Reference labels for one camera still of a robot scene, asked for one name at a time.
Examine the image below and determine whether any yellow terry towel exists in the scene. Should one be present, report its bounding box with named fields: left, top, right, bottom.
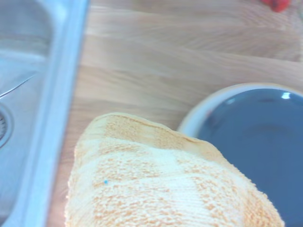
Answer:
left=64, top=112, right=286, bottom=227

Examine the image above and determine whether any dark blue plate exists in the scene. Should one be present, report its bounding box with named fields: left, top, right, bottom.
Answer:
left=197, top=88, right=303, bottom=227

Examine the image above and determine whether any stainless steel double sink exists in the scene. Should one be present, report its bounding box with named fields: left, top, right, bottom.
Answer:
left=0, top=0, right=92, bottom=227

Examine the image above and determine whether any red mug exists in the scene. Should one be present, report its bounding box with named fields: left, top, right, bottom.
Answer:
left=260, top=0, right=291, bottom=13

